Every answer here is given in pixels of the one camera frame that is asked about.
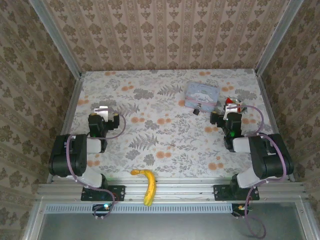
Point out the bowl with red snack packet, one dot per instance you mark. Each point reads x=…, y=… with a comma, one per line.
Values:
x=242, y=103

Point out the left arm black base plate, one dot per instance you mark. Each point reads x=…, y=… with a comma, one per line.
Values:
x=117, y=192

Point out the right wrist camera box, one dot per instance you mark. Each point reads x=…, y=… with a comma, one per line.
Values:
x=230, y=110

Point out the floral tablecloth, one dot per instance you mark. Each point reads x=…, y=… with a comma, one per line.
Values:
x=162, y=130

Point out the small padlock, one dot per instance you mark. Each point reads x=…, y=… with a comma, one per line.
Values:
x=197, y=109

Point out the yellow banana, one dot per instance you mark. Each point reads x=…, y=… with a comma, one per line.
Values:
x=150, y=185

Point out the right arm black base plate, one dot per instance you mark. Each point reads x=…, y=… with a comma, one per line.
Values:
x=222, y=192

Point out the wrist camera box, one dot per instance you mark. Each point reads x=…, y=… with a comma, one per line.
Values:
x=230, y=110
x=105, y=112

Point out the aluminium mounting rail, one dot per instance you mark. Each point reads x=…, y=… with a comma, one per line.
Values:
x=180, y=188

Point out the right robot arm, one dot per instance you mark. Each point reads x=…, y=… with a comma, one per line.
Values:
x=270, y=157

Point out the aluminium side rail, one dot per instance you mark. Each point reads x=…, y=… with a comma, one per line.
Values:
x=72, y=105
x=268, y=105

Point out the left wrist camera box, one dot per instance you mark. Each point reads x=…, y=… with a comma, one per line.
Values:
x=105, y=112

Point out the aluminium frame post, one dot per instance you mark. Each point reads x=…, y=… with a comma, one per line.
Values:
x=57, y=37
x=277, y=37

